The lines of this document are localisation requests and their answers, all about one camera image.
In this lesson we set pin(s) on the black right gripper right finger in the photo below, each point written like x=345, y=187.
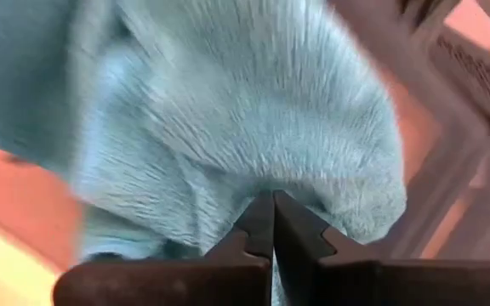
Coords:
x=355, y=285

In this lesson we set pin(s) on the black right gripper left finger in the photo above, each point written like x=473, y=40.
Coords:
x=185, y=285

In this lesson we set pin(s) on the yellow microfiber towel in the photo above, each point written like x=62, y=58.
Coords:
x=7, y=272

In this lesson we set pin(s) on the blue microfiber towel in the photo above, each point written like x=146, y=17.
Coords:
x=228, y=106

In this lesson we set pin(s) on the grey plastic bin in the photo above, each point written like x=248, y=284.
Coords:
x=453, y=191

